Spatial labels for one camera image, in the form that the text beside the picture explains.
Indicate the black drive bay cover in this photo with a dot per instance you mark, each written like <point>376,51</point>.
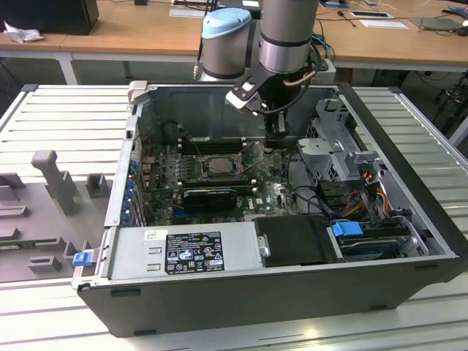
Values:
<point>292,241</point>

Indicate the grey parts rack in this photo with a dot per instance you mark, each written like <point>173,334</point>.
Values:
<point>58,183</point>

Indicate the black computer tower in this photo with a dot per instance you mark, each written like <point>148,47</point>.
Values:
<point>47,16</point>

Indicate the crumpled white paper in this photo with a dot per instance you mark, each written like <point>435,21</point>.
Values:
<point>22,33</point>

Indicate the blue case latch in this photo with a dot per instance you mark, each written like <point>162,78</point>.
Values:
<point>82,259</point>

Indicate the black open pc case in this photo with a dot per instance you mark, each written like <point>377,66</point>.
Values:
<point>219,303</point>

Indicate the black cylinder part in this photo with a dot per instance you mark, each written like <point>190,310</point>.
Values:
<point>170,131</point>

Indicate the wooden desk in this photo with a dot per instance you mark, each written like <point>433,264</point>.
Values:
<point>146,33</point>

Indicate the cpu socket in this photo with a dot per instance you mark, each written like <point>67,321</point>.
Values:
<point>239,172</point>

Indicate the white strip on desk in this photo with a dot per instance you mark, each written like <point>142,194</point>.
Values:
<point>186,12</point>

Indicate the blue expansion slot clips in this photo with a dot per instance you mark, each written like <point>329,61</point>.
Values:
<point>129,194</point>

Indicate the green motherboard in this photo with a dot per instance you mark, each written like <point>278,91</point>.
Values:
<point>267,190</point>

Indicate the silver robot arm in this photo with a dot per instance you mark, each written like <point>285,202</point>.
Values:
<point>285,22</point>

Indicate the hard disk in blue carrier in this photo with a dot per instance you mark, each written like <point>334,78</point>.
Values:
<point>345,230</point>

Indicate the grey laptop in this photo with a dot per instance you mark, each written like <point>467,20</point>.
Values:
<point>442,23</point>

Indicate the flat black device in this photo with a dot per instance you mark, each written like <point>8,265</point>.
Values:
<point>371,14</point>

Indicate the black RAM slot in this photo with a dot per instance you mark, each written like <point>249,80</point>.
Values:
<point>219,188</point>
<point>215,180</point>
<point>212,143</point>
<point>212,150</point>

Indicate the white power strip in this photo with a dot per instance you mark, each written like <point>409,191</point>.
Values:
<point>327,71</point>

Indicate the black office chair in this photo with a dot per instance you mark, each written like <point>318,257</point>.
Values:
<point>453,98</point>

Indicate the grey power supply unit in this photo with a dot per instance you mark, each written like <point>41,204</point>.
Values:
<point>139,252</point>

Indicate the grey metal drive cage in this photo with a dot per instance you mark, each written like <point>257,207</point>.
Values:
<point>318,150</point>

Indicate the silver cpu locking lever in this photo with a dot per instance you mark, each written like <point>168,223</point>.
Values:
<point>243,148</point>
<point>202,151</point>

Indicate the black graphics card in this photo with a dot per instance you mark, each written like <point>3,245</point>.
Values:
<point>210,200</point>

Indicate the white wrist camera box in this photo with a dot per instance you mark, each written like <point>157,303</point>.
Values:
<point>241,98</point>

